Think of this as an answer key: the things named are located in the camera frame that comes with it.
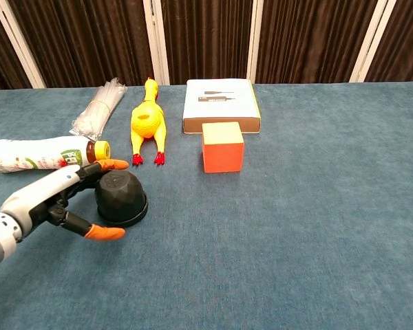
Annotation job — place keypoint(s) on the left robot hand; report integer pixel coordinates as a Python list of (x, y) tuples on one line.
[(44, 192)]

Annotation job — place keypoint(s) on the black faceted dome object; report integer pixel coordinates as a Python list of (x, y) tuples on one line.
[(122, 194)]

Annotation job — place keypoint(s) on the black round lid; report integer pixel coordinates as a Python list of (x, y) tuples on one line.
[(130, 222)]

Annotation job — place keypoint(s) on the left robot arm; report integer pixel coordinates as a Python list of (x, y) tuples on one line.
[(0, 237)]

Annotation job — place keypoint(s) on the white bottle with yellow cap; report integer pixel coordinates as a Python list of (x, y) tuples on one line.
[(31, 154)]

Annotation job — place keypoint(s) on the clear bag of plastic straws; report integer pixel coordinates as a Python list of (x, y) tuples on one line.
[(96, 110)]

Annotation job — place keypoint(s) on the yellow rubber chicken toy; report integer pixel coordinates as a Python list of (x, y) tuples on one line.
[(146, 120)]

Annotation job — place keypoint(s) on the orange and yellow cube block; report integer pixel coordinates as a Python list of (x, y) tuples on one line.
[(223, 154)]

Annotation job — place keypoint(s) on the white flat cardboard box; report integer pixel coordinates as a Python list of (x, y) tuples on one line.
[(220, 103)]

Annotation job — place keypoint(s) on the dark brown pleated curtain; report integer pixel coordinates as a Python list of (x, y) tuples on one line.
[(206, 34)]

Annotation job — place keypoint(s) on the blue felt table cover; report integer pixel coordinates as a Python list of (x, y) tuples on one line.
[(296, 223)]

